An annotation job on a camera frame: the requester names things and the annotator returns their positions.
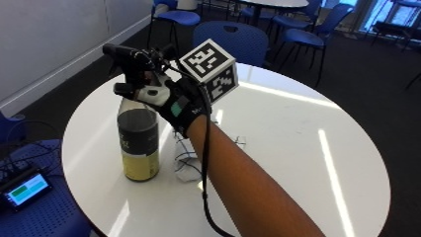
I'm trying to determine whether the dark glass bottle yellow label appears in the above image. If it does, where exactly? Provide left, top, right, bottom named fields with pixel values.
left=116, top=94, right=162, bottom=183

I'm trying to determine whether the white marker cube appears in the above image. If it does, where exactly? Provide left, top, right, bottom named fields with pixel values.
left=178, top=39, right=241, bottom=105

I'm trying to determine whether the round white background table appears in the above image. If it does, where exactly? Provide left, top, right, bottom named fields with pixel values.
left=236, top=0, right=311, bottom=28

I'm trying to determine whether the small screen device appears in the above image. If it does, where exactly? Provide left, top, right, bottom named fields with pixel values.
left=0, top=167, right=55, bottom=212

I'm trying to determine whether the blue perforated chair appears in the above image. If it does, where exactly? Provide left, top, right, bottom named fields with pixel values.
left=0, top=137, right=95, bottom=237

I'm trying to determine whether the dark background chair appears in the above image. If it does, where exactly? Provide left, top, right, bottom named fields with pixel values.
left=369, top=0, right=421, bottom=52

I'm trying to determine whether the black glove cable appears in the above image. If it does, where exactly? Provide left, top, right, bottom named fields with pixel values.
left=162, top=60, right=239, bottom=237

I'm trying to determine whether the tangle of black cables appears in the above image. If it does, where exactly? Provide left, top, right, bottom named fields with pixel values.
left=0, top=119, right=63, bottom=181

